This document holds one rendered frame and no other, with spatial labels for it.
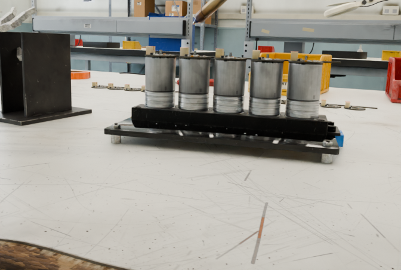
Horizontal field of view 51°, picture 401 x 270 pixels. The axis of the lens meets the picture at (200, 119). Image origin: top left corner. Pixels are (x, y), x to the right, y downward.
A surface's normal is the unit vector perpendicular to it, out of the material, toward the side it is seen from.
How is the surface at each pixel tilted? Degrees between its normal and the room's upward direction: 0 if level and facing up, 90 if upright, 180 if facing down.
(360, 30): 90
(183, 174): 0
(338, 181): 0
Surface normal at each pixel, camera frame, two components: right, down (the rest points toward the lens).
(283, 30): -0.37, 0.16
